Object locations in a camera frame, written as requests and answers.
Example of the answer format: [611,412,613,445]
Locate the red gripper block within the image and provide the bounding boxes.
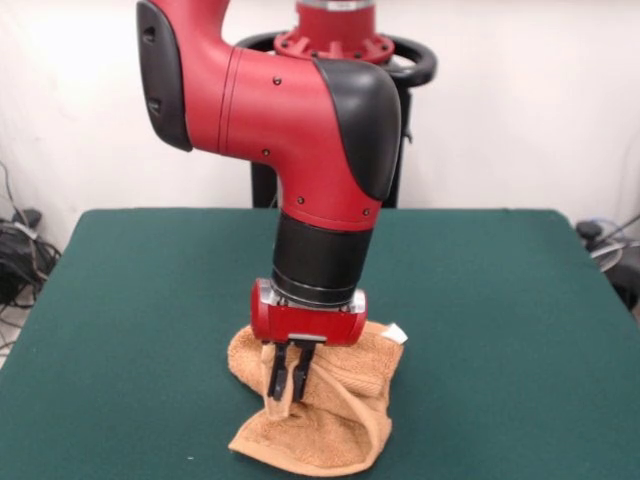
[249,278,369,404]

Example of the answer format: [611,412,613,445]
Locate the tan terry towel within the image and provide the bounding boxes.
[227,319,407,476]

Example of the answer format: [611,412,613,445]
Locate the dark green table cloth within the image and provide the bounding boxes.
[0,208,640,480]

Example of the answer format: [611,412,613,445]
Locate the tangled black cables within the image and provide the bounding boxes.
[0,159,64,351]

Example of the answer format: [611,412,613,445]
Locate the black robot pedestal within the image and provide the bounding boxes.
[234,32,439,209]

